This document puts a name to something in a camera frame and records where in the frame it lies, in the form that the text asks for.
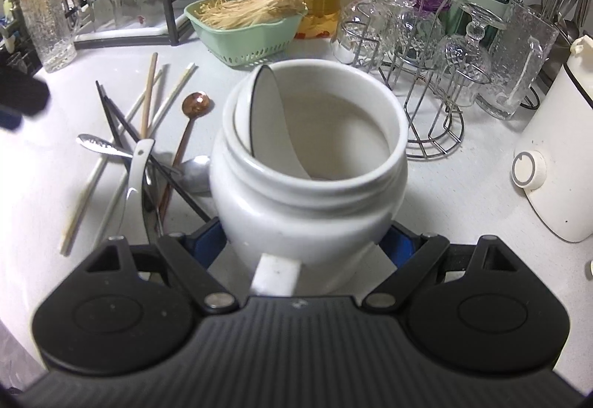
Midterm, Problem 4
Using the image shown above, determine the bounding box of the white electric cooker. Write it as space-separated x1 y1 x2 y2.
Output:
512 36 593 279

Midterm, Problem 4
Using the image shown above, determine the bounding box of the white ceramic jar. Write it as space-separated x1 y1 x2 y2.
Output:
209 58 408 298

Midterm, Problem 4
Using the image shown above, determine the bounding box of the embossed silver spoon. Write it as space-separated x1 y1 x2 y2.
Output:
76 133 213 195

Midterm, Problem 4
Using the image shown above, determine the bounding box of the white ceramic soup spoon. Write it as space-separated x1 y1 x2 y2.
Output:
233 64 325 181
118 138 160 235

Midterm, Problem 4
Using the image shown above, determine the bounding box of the pale thin noodle bundle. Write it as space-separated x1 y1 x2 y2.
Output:
198 0 307 30

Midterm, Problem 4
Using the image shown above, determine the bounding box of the clear drinking glass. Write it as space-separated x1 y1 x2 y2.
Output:
86 0 114 31
136 0 172 26
111 0 140 29

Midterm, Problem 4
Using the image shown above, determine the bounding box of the light wooden chopstick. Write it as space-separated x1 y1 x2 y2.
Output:
140 52 159 139

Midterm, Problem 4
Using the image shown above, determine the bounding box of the white chopstick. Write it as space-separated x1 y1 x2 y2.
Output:
59 70 165 257
99 62 195 236

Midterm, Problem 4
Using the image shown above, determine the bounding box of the chrome wire glass rack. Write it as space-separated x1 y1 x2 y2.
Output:
343 0 466 159

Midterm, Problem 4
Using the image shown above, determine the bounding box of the black chopstick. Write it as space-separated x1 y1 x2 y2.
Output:
103 94 183 177
95 80 213 223

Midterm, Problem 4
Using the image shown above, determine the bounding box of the textured glass mug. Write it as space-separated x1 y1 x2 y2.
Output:
19 0 80 73

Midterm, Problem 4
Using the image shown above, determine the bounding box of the white tray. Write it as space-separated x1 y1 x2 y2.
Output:
73 14 198 51

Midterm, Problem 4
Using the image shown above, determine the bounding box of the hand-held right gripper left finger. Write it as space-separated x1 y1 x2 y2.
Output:
83 217 240 315

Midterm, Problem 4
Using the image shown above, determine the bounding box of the green plastic basket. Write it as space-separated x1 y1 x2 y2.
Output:
184 0 307 68

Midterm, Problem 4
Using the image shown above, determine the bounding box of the glass mug right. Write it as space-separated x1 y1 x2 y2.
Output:
476 0 561 120

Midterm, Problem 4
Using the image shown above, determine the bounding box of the crystal glass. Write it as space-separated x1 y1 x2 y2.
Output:
336 0 394 68
394 5 445 61

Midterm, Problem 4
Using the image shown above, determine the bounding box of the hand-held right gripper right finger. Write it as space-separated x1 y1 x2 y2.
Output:
361 222 519 313

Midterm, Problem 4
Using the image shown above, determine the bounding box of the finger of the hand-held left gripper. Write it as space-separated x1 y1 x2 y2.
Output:
0 60 49 132

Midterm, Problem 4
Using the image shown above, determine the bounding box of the copper spoon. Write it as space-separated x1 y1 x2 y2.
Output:
158 92 212 216

